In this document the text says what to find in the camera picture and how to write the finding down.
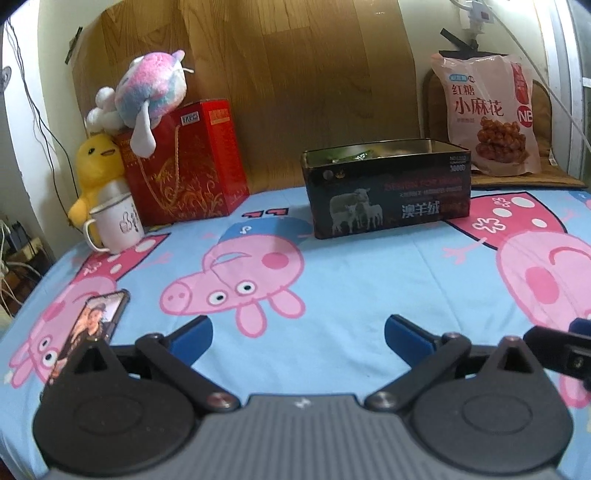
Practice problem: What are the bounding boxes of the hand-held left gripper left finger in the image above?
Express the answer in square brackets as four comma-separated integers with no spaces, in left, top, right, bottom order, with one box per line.
[60,315,241,414]

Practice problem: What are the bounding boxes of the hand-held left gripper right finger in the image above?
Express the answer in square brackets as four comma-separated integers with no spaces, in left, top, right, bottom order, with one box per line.
[364,315,550,414]

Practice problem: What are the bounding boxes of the black tin box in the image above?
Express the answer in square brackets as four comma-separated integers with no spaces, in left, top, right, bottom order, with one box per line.
[301,137,472,240]

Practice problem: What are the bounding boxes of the green snack packet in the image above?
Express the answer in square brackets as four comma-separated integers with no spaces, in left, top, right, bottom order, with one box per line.
[329,148,376,163]

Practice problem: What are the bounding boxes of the cartoon pig printed blanket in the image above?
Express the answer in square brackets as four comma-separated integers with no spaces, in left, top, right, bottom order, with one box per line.
[0,185,591,480]

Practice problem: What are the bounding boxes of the smartphone with dark case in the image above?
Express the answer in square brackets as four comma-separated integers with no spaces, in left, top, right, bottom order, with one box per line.
[39,289,130,400]

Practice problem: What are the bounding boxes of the white enamel mug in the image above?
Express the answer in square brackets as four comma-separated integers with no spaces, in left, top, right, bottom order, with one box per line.
[83,193,145,254]

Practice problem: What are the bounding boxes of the red gift box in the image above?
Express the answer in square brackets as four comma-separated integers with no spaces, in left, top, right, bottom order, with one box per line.
[114,98,251,228]

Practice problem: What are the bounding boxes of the wooden bedside stand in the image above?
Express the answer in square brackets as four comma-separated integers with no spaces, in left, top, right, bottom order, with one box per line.
[0,215,49,319]

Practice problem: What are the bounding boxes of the yellow plush duck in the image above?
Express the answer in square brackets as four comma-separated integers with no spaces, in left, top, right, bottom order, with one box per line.
[68,137,127,227]

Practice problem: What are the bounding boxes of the large pink snack bag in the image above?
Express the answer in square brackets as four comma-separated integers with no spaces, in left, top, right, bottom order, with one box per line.
[431,52,542,177]

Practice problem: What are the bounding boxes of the pastel plush toy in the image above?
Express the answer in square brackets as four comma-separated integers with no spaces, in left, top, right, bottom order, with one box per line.
[113,51,188,159]

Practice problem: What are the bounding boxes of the wooden board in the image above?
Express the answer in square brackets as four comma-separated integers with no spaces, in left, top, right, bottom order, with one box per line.
[71,0,417,195]

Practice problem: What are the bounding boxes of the black tape strip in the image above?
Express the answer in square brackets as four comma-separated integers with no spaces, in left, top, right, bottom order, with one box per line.
[438,28,483,55]

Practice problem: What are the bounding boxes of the white cable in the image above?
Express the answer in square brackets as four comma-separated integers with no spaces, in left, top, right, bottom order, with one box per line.
[489,11,591,148]

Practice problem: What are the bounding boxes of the black wall cable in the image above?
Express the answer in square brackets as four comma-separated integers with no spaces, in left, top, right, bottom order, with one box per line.
[4,25,81,217]

